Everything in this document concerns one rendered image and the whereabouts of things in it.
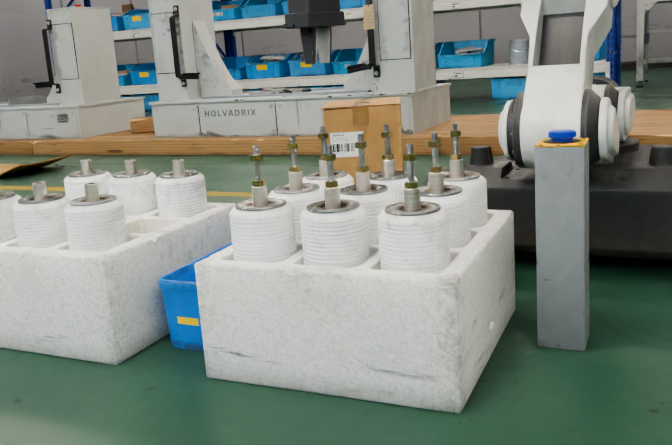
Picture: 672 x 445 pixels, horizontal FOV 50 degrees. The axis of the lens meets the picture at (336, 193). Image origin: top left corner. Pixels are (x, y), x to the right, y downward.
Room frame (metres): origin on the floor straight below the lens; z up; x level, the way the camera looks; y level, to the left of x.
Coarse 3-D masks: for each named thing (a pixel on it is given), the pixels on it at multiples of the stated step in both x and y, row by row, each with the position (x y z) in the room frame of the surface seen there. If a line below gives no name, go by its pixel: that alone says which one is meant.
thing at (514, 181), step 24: (624, 144) 1.78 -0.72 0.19; (480, 168) 1.47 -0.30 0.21; (504, 168) 1.47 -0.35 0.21; (528, 168) 1.65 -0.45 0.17; (600, 168) 1.59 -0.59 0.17; (624, 168) 1.57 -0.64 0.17; (648, 168) 1.33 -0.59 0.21; (504, 192) 1.42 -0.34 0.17; (528, 192) 1.39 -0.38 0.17; (600, 192) 1.33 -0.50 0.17; (624, 192) 1.32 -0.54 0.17; (648, 192) 1.30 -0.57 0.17; (528, 216) 1.40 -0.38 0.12; (600, 216) 1.33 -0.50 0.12; (624, 216) 1.32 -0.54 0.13; (648, 216) 1.30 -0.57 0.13; (528, 240) 1.40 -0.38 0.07; (600, 240) 1.33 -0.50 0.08; (624, 240) 1.32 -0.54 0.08; (648, 240) 1.30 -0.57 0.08
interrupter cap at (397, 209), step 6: (390, 204) 0.98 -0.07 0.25; (396, 204) 0.98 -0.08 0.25; (402, 204) 0.98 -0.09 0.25; (426, 204) 0.97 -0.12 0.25; (432, 204) 0.97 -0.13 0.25; (438, 204) 0.96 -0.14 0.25; (390, 210) 0.95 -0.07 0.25; (396, 210) 0.94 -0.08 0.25; (402, 210) 0.95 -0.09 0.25; (420, 210) 0.95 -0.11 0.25; (426, 210) 0.93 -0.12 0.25; (432, 210) 0.93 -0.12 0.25; (438, 210) 0.94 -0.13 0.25
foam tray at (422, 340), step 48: (480, 240) 1.03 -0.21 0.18; (240, 288) 0.98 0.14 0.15; (288, 288) 0.95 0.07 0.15; (336, 288) 0.92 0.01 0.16; (384, 288) 0.89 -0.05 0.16; (432, 288) 0.87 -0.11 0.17; (480, 288) 0.97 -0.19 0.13; (240, 336) 0.99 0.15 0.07; (288, 336) 0.95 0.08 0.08; (336, 336) 0.92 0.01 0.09; (384, 336) 0.89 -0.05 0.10; (432, 336) 0.87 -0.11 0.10; (480, 336) 0.96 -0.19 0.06; (288, 384) 0.96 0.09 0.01; (336, 384) 0.93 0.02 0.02; (384, 384) 0.90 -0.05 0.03; (432, 384) 0.87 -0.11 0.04
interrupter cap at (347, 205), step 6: (312, 204) 1.02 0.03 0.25; (318, 204) 1.02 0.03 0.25; (324, 204) 1.02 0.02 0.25; (342, 204) 1.02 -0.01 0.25; (348, 204) 1.01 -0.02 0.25; (354, 204) 1.00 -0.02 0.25; (312, 210) 0.98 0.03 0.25; (318, 210) 0.97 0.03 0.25; (324, 210) 0.97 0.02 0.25; (330, 210) 0.97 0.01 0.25; (336, 210) 0.97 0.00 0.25; (342, 210) 0.97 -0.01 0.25; (348, 210) 0.97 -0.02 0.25
